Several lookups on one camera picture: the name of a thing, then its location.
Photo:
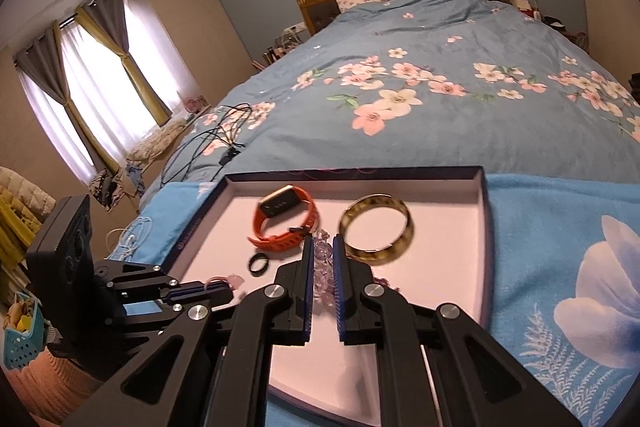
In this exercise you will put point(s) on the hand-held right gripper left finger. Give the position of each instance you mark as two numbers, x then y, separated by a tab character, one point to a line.
310	297

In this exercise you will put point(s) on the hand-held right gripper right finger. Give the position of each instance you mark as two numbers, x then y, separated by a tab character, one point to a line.
340	297

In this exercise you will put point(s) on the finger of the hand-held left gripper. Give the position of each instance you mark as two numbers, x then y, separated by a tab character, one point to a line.
210	299
200	288

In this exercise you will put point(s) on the orange smart watch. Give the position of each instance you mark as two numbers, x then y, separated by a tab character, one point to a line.
305	207

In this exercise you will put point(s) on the gold patterned bangle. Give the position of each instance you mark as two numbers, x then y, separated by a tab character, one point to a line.
375	202

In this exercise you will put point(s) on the navy cardboard box tray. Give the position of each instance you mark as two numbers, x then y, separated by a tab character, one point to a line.
440	227

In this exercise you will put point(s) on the yellow quilted cloth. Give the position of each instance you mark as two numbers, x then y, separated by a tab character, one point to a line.
20	212

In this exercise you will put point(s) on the floral fabric bag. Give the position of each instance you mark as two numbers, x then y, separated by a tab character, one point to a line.
107	189

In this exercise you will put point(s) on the teal plastic basket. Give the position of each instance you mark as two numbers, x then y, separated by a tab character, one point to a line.
22	342

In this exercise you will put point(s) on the blue cloth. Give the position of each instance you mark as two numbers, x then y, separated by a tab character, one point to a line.
134	177

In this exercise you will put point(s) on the pink woven stool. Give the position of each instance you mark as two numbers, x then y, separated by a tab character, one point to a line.
45	389

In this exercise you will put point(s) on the folded floral quilt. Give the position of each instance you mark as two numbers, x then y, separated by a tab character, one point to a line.
155	142

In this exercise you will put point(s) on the white sheer curtain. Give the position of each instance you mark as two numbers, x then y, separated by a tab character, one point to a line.
100	97

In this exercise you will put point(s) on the small pink fan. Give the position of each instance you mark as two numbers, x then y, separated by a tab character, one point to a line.
195	103

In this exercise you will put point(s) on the light blue flower blanket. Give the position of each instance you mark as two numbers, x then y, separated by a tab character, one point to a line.
540	232

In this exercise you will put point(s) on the yellow grey curtain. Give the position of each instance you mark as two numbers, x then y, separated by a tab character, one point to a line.
112	37

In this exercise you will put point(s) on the blue floral duvet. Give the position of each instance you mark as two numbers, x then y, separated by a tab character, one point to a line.
450	32

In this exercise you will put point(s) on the dark bedside table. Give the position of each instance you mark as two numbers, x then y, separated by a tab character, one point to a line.
562	29

